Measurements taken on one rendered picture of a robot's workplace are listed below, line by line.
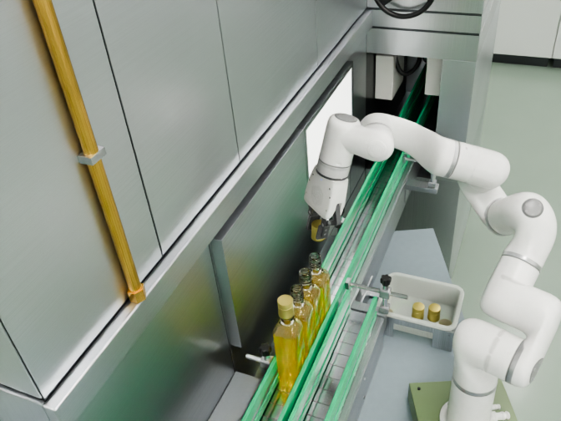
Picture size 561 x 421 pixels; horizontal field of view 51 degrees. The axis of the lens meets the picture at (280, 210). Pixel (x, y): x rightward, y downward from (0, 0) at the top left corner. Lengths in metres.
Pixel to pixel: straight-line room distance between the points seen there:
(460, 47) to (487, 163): 0.83
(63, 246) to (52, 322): 0.11
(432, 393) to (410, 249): 0.61
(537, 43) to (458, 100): 2.90
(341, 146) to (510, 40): 3.84
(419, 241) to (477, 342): 0.83
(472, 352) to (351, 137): 0.51
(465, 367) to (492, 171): 0.42
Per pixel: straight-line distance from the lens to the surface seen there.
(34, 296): 0.86
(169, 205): 1.08
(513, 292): 1.32
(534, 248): 1.35
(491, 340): 1.30
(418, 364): 1.71
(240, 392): 1.51
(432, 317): 1.78
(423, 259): 2.01
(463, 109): 2.20
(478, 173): 1.34
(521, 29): 5.01
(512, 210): 1.34
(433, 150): 1.33
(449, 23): 2.08
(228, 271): 1.28
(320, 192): 1.36
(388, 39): 2.14
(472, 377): 1.36
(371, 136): 1.27
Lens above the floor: 2.10
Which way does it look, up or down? 38 degrees down
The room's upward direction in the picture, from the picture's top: 6 degrees counter-clockwise
